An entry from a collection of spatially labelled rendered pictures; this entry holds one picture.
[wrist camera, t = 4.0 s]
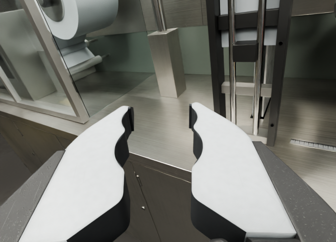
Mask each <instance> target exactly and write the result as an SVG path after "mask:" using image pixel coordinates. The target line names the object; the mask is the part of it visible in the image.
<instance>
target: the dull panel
mask: <svg viewBox="0 0 336 242"><path fill-rule="evenodd" d="M177 29H178V35H179V42H180V49H181V56H182V63H183V70H184V74H203V75H211V61H210V47H209V33H208V25H200V26H190V27H181V28H177ZM223 55H224V75H230V69H229V47H223ZM254 67H255V63H254V62H236V76H254ZM284 77H285V78H312V79H336V18H335V14H334V12H328V13H319V14H309V15H299V16H291V21H290V29H289V37H288V45H287V54H286V62H285V70H284Z"/></svg>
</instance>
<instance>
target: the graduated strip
mask: <svg viewBox="0 0 336 242"><path fill-rule="evenodd" d="M289 143H291V144H297V145H302V146H307V147H313V148H318V149H324V150H329V151H335V152H336V146H333V145H327V144H321V143H316V142H310V141H304V140H298V139H293V138H290V142H289Z"/></svg>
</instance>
